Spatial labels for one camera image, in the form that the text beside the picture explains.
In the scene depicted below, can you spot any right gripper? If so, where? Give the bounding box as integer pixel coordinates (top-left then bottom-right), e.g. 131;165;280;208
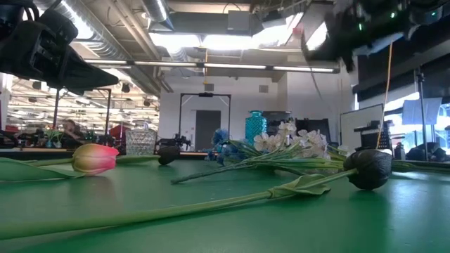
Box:
301;0;412;71

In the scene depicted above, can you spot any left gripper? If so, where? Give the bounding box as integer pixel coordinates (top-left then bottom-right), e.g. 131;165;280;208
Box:
0;0;120;96

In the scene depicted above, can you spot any pink artificial tulip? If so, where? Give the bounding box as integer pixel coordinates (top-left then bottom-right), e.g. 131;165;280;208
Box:
0;143;120;183

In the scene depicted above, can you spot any black artificial tulip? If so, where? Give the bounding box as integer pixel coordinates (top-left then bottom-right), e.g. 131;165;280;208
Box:
0;149;393;242
115;145;181;166

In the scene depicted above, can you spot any teal textured glass vase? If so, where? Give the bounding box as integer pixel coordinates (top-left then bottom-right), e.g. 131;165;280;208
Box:
245;110;268;145

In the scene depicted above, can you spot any blue artificial flower bunch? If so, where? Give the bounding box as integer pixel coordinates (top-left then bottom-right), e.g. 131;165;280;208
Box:
205;128;271;167

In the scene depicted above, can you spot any clear cut-glass vase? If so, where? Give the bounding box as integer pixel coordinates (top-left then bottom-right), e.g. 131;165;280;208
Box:
125;121;158;156

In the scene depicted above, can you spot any person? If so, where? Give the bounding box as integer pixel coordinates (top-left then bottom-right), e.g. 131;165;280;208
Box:
60;118;85;149

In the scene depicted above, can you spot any small potted plant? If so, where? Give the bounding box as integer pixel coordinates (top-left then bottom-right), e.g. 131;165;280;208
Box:
44;129;65;149

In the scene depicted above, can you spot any white diffuser panel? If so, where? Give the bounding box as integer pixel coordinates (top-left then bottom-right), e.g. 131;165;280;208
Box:
401;97;443;127

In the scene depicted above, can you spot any white board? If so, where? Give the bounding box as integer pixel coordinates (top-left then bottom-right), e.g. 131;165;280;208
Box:
340;103;385;153

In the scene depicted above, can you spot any black upright panel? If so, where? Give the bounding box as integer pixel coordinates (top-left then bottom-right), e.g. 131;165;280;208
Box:
294;118;332;143

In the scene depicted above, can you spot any grey ceiling unit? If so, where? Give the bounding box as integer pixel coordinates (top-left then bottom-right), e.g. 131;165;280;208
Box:
227;10;252;33

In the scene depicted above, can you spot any black equipment cart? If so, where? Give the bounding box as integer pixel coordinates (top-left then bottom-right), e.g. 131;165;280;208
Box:
353;120;395;152

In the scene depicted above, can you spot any black tripod stand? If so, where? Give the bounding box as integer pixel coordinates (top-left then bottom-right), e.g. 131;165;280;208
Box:
413;68;429;162

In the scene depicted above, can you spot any dark shelving cabinet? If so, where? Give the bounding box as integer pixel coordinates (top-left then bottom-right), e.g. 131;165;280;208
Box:
262;110;293;136

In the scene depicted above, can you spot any long ceiling light strip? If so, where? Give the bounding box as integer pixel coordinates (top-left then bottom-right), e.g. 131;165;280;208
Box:
84;58;341;74

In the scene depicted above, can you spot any grey door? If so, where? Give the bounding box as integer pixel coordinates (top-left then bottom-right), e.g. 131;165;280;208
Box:
195;110;222;152

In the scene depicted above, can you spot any green table mat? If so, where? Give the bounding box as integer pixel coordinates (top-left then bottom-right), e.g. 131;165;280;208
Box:
0;157;450;253

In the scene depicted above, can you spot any rectangular silver air duct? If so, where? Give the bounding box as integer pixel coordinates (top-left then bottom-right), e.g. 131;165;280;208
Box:
353;32;405;57

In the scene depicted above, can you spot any round silver ventilation duct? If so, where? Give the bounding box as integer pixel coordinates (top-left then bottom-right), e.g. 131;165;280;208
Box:
33;0;162;96

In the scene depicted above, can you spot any black gantry frame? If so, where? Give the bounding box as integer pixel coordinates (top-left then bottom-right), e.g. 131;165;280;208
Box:
178;92;232;152
52;87;113;138

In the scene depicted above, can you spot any yellow hanging cable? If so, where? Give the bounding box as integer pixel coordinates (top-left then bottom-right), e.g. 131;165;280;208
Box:
375;41;394;150

